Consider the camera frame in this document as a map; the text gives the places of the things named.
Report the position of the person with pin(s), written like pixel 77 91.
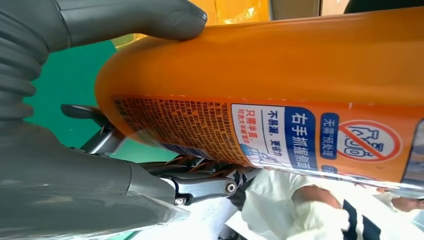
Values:
pixel 275 205

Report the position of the black object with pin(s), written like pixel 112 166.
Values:
pixel 381 4

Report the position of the ribbed grey right arm sleeve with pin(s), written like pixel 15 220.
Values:
pixel 16 73

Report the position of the yellow plastic bag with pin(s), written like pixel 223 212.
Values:
pixel 238 10

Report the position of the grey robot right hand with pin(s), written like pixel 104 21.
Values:
pixel 66 172

